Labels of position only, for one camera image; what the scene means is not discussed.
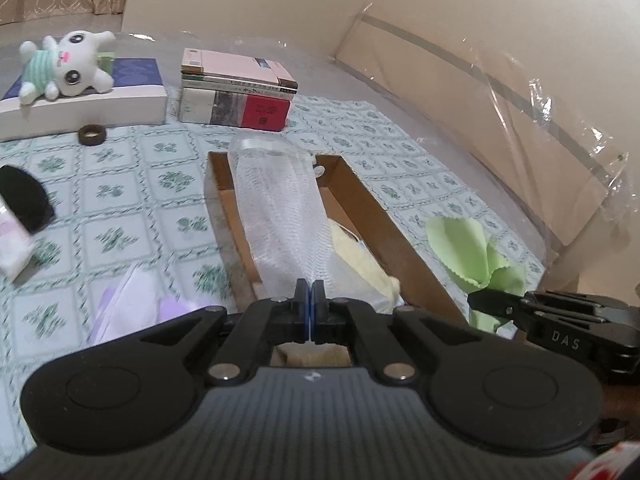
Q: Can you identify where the red white patterned clothing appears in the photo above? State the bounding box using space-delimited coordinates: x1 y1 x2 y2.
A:
570 439 640 480

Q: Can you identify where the white plush toy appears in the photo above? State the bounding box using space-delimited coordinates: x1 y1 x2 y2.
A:
19 30 116 106

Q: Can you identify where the black oval pad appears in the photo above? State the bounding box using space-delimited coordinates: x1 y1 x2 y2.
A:
0 165 57 237

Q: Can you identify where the thin white-edged book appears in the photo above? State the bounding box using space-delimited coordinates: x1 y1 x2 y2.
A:
180 79 300 98

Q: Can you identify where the thin green-edged book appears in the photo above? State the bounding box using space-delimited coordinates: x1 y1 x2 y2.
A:
181 73 297 92

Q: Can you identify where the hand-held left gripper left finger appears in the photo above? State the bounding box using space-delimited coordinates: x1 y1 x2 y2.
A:
140 279 311 386

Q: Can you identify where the floral tablecloth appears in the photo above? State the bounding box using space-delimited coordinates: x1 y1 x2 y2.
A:
0 85 546 461

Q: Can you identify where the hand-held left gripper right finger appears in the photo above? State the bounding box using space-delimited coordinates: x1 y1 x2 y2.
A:
312 281 501 386

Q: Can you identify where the purple white tissue box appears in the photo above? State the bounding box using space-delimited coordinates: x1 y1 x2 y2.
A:
91 264 202 347

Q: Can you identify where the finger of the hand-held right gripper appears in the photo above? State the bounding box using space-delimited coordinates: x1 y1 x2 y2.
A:
522 291 608 320
468 290 538 331

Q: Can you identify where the plastic-wrapped beige board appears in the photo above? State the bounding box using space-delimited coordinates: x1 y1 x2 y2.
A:
327 2 632 249

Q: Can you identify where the brown scrunchie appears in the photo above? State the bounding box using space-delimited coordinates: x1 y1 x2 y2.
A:
78 123 106 147

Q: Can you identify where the thick red grey book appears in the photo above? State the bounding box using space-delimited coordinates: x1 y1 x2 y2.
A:
177 87 292 133

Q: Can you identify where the flat white box blue top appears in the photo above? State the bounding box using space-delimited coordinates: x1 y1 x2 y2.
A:
0 57 168 142

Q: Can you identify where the light green cloth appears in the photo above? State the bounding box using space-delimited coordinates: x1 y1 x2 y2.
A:
425 215 529 335

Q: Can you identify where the pale yellow towel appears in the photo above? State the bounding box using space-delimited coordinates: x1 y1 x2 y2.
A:
272 219 402 367

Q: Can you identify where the white mesh packet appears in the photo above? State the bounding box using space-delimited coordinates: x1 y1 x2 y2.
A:
227 134 334 297

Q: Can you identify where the pink lidded cup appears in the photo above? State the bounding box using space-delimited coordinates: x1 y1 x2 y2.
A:
0 195 37 281

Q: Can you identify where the cardboard box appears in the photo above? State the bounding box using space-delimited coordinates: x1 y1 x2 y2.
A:
206 150 473 367

